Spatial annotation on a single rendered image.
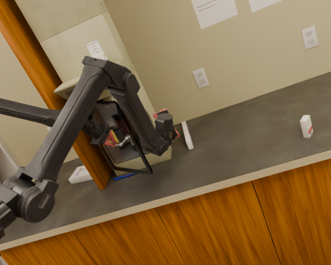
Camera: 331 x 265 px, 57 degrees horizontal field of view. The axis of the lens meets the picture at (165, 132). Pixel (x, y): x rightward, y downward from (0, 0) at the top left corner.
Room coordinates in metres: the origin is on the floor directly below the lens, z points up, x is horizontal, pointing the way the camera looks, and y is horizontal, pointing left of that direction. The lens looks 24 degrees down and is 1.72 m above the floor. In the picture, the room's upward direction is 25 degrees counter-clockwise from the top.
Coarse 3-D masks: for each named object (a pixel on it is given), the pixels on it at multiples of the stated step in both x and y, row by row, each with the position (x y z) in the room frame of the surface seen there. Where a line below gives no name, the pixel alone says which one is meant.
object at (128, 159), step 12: (96, 108) 1.35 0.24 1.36; (108, 108) 1.28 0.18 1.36; (96, 120) 1.39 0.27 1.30; (108, 120) 1.32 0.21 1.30; (120, 120) 1.26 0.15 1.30; (120, 132) 1.29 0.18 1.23; (132, 144) 1.26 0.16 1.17; (108, 156) 1.44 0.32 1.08; (120, 156) 1.36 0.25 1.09; (132, 156) 1.29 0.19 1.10; (120, 168) 1.41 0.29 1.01; (132, 168) 1.33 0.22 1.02; (144, 168) 1.26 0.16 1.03
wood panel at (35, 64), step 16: (0, 0) 1.48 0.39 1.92; (0, 16) 1.42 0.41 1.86; (16, 16) 1.53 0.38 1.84; (16, 32) 1.46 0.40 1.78; (32, 32) 1.58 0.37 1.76; (16, 48) 1.41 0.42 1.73; (32, 48) 1.50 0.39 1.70; (32, 64) 1.43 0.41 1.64; (48, 64) 1.56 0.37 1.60; (32, 80) 1.41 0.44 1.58; (48, 80) 1.48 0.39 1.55; (48, 96) 1.41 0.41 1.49; (80, 144) 1.43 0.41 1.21; (96, 160) 1.48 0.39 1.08; (96, 176) 1.41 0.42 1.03
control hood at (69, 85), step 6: (120, 60) 1.36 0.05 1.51; (126, 66) 1.39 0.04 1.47; (78, 78) 1.39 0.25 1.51; (66, 84) 1.39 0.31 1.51; (72, 84) 1.34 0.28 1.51; (54, 90) 1.37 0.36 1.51; (60, 90) 1.36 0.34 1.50; (66, 90) 1.37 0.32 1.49; (60, 96) 1.40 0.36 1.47; (66, 96) 1.40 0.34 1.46
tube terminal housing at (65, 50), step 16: (96, 16) 1.41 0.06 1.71; (64, 32) 1.45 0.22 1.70; (80, 32) 1.43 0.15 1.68; (96, 32) 1.41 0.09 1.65; (112, 32) 1.42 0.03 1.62; (48, 48) 1.47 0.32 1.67; (64, 48) 1.46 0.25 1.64; (80, 48) 1.44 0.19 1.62; (112, 48) 1.41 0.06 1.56; (64, 64) 1.47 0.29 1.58; (80, 64) 1.45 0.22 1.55; (128, 64) 1.43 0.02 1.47; (64, 80) 1.48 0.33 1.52; (144, 96) 1.45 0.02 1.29; (160, 160) 1.41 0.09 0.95
